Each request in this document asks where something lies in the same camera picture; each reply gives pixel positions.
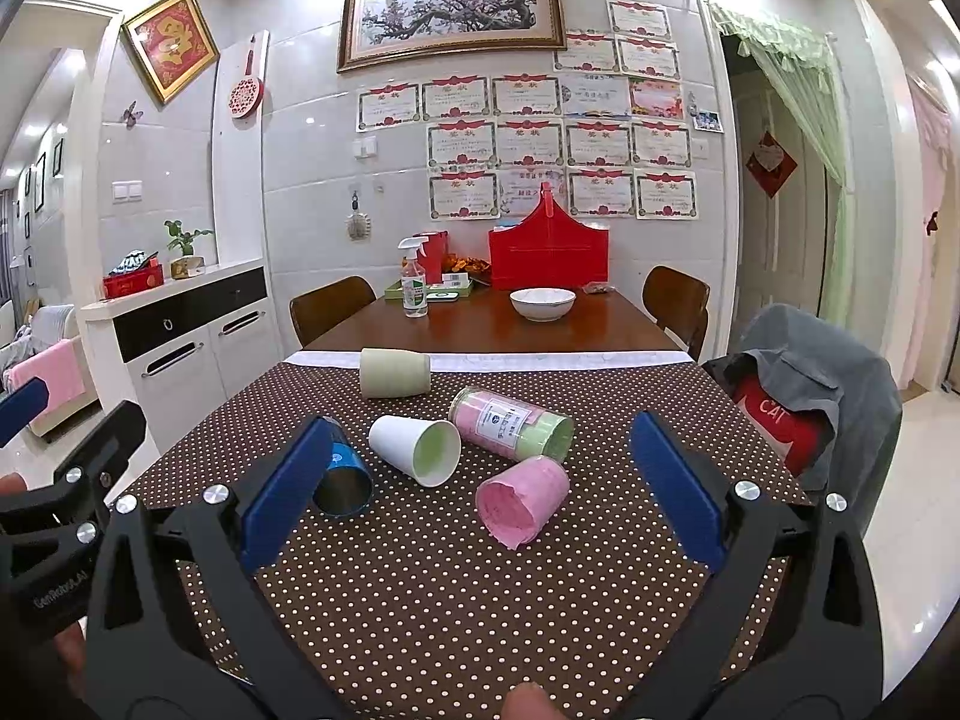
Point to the clear spray bottle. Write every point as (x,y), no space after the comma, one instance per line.
(413,278)

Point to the double wall switch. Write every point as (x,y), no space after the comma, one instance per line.
(126,192)

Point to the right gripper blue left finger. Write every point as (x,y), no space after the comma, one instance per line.
(277,490)

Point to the white paper cup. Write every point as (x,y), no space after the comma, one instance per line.
(424,450)

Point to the white black sideboard cabinet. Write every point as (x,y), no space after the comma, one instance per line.
(183,349)

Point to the right brown wooden chair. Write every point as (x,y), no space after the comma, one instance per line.
(678,303)

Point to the left hand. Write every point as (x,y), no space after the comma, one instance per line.
(69,645)

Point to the pink paper cup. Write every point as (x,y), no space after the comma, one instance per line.
(516,505)

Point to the green door curtain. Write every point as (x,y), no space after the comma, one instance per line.
(800,65)

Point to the right hand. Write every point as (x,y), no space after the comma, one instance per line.
(529,702)

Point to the orange snacks pile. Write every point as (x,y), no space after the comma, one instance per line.
(477,269)

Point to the green tray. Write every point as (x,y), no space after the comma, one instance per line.
(452,287)

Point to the brown polka dot tablecloth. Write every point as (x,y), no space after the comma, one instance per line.
(411,609)

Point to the red diamond door decoration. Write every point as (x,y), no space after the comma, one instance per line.
(770,165)

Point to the beige green paper cup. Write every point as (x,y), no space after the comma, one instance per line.
(393,373)

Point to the brown wooden chair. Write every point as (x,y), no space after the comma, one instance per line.
(318,311)
(678,303)

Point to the white ceramic bowl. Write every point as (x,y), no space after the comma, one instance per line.
(542,305)

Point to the pink towel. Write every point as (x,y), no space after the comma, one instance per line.
(57,367)

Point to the left brown wooden chair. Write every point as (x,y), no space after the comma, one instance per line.
(318,311)

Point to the hanging brush on wall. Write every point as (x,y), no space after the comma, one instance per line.
(358,223)

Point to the butterfly wall decoration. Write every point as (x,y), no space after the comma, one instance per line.
(131,115)

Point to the red cat garment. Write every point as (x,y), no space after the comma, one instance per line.
(797,437)

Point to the blue black can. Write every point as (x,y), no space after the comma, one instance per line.
(347,487)

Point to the white table runner cloth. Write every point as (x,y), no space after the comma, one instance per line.
(448,363)

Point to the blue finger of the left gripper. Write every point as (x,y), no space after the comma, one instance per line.
(20,407)

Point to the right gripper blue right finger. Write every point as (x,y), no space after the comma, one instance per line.
(686,484)

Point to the red tissue box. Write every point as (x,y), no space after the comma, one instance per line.
(148,276)

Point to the gold red framed calligraphy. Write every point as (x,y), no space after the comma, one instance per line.
(171,44)

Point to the plum blossom framed painting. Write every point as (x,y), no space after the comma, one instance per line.
(378,32)

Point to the red gift bag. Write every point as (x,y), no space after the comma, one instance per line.
(548,249)

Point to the red round hanging ornament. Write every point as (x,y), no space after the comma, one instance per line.
(246,93)

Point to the pink green labelled jar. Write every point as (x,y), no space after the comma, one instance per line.
(510,428)

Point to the small red box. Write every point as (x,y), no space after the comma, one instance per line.
(433,252)

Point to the small potted plant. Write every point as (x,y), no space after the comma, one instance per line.
(188,263)

